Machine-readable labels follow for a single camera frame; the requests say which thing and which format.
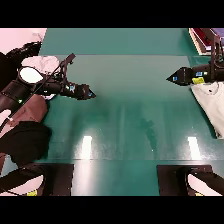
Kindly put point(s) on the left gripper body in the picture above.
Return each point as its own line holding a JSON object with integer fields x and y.
{"x": 76, "y": 91}

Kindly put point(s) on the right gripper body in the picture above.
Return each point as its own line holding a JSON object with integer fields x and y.
{"x": 196, "y": 75}

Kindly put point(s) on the grey garment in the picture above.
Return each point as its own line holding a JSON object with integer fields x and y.
{"x": 45, "y": 62}

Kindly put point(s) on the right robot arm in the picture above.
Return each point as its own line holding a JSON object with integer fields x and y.
{"x": 203, "y": 181}

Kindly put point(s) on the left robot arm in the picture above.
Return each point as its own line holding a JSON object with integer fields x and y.
{"x": 15, "y": 91}

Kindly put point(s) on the white garment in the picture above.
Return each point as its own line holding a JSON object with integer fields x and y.
{"x": 211, "y": 105}

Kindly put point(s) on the dark red garment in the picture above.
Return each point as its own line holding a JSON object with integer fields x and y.
{"x": 202, "y": 34}

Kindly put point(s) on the brown garment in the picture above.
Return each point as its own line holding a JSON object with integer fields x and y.
{"x": 33, "y": 110}

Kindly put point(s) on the blue garment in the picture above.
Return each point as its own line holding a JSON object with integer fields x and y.
{"x": 219, "y": 31}

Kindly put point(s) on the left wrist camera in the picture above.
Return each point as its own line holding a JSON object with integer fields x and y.
{"x": 69, "y": 59}

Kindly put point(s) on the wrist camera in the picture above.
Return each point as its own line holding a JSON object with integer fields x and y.
{"x": 216, "y": 46}
{"x": 69, "y": 59}

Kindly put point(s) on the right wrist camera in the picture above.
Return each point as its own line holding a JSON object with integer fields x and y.
{"x": 216, "y": 46}

